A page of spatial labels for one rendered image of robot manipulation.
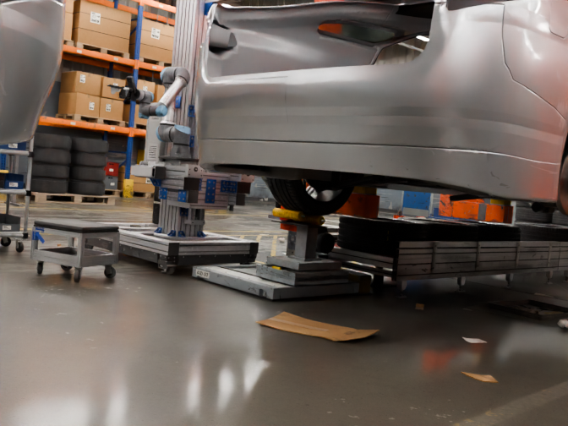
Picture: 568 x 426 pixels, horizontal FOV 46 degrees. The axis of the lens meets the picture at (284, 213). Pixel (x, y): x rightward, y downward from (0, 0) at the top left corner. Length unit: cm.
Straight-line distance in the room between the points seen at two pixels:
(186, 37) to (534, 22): 307
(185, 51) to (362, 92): 270
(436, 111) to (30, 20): 152
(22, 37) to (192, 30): 375
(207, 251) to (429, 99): 272
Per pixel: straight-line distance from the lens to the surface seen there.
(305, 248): 430
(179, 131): 481
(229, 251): 500
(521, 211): 1258
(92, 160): 1169
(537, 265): 632
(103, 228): 427
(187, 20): 523
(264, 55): 397
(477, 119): 252
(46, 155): 1133
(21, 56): 147
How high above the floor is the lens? 74
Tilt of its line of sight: 3 degrees down
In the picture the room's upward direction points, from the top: 5 degrees clockwise
